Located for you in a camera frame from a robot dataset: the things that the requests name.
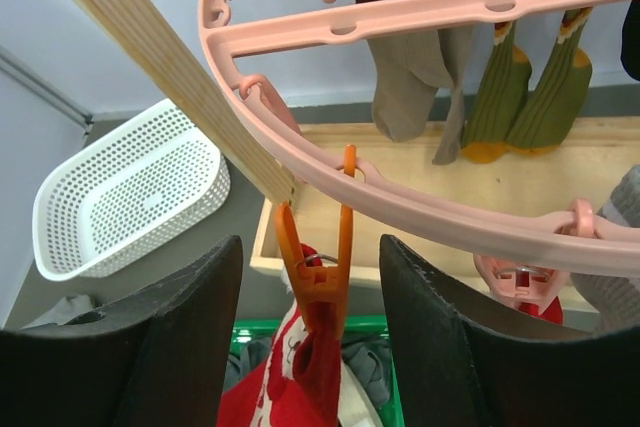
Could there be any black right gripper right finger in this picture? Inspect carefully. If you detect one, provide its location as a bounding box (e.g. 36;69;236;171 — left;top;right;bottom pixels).
379;235;639;426

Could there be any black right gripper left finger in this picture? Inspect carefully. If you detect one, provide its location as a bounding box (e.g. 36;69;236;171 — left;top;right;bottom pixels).
1;236;243;426

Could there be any red sock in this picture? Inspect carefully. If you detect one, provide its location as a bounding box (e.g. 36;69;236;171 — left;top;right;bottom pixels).
215;241;351;427
519;296;564;326

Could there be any grey striped sock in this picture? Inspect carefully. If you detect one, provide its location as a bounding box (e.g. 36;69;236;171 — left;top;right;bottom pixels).
571;165;639;333

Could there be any pink round clip hanger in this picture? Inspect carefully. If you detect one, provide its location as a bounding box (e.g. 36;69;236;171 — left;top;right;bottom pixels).
191;0;640;278

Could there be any black striped sock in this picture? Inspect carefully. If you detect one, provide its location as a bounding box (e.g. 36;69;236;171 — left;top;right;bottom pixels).
620;0;640;81

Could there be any wooden hanger rack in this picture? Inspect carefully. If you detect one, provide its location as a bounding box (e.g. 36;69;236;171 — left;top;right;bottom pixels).
75;0;639;273

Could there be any olive green socks pair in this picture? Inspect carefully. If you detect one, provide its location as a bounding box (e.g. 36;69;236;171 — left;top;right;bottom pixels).
461;7;593;163

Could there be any green plastic tray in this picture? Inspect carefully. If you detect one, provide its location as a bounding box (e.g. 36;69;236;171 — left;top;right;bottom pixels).
223;315;404;426

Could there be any grey crumpled cloth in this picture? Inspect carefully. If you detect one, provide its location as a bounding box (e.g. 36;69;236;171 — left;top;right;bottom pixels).
23;294;99;329

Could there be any pink clothes clip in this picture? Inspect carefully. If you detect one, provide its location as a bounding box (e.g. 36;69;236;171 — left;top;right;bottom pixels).
472;198;596;309

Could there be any orange clothes clip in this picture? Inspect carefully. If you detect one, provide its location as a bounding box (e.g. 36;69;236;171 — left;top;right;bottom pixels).
273;143;359;338

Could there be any white perforated plastic basket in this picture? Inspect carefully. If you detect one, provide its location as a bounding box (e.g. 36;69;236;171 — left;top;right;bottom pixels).
32;99;231;282

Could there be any beige sock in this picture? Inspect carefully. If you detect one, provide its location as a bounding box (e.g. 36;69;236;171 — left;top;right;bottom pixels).
356;0;473;165

